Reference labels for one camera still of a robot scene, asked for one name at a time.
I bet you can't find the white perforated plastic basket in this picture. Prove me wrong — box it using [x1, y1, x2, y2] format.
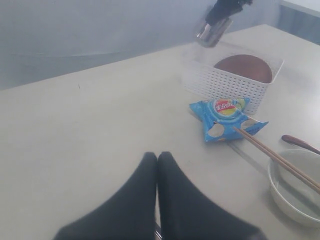
[181, 41, 284, 115]

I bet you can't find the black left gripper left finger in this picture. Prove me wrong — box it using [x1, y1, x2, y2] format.
[54, 152, 157, 240]

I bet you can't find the brown round plate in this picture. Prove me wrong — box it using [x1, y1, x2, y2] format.
[214, 54, 273, 84]

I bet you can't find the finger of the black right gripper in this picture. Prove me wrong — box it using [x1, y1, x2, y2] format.
[205, 0, 244, 25]

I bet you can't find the wooden chopstick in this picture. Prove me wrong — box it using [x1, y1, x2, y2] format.
[233, 126, 320, 195]
[233, 127, 320, 192]

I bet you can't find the white ceramic bowl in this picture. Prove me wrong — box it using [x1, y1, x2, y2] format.
[268, 149, 320, 228]

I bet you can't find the blue chips snack bag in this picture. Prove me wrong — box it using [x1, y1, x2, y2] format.
[189, 97, 268, 142]

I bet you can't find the stainless steel cup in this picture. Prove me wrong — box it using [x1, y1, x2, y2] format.
[195, 17, 233, 48]

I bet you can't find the brown wooden handle spoon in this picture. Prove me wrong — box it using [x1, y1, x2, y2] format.
[281, 135, 320, 155]

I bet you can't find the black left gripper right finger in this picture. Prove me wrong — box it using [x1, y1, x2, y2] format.
[157, 151, 263, 240]

